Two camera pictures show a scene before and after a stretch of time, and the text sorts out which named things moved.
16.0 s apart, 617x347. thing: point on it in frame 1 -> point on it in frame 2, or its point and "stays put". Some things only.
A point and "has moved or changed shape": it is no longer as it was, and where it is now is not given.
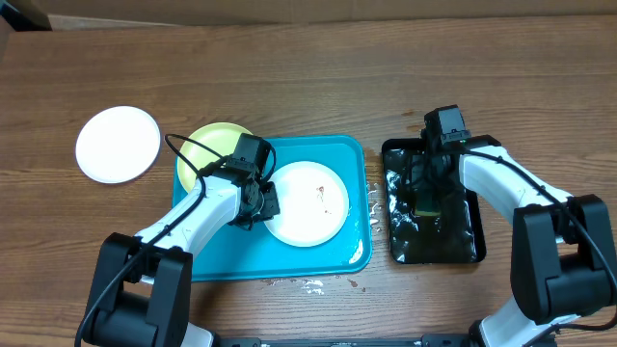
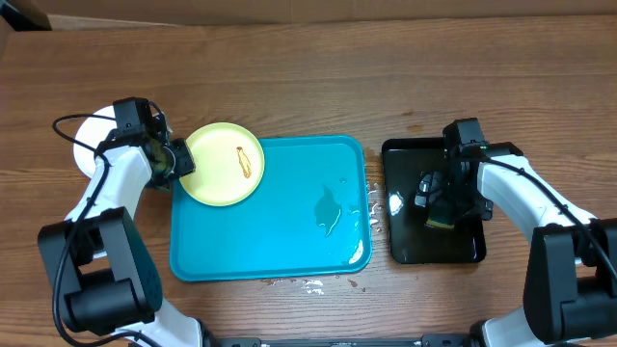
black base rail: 425,341 stays put
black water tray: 433,219 stays put
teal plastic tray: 237,253 stays put
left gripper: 273,206 -> 186,163
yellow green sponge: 427,207 has moved or changed shape
